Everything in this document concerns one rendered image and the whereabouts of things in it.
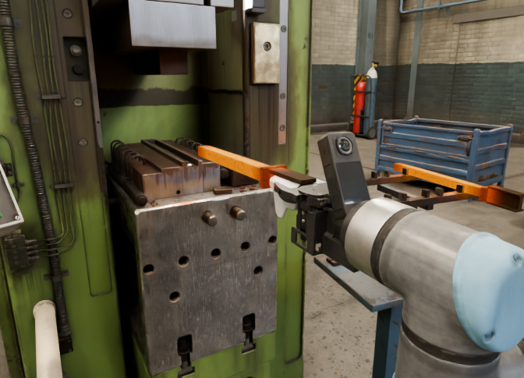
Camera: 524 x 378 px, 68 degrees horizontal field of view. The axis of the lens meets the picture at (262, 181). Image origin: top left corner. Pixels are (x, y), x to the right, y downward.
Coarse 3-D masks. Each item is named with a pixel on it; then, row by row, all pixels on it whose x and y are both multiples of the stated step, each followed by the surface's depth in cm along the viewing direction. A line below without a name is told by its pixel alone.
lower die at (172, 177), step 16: (128, 144) 128; (144, 144) 128; (176, 144) 127; (160, 160) 104; (176, 160) 100; (208, 160) 103; (144, 176) 93; (160, 176) 95; (176, 176) 97; (192, 176) 99; (208, 176) 101; (144, 192) 94; (160, 192) 96; (192, 192) 100
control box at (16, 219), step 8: (0, 168) 69; (0, 176) 69; (0, 184) 68; (8, 184) 69; (0, 192) 68; (8, 192) 69; (0, 200) 67; (8, 200) 68; (0, 208) 67; (8, 208) 68; (16, 208) 69; (8, 216) 67; (16, 216) 68; (0, 224) 66; (8, 224) 67; (16, 224) 68; (0, 232) 69; (8, 232) 72
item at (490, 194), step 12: (396, 168) 129; (420, 168) 122; (432, 180) 115; (444, 180) 111; (456, 180) 108; (468, 192) 104; (480, 192) 100; (492, 192) 98; (504, 192) 95; (516, 192) 94; (492, 204) 98; (504, 204) 96; (516, 204) 93
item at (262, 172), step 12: (204, 156) 86; (216, 156) 81; (228, 156) 77; (240, 156) 76; (240, 168) 72; (252, 168) 68; (264, 168) 62; (276, 168) 63; (264, 180) 63; (300, 180) 55; (312, 180) 56
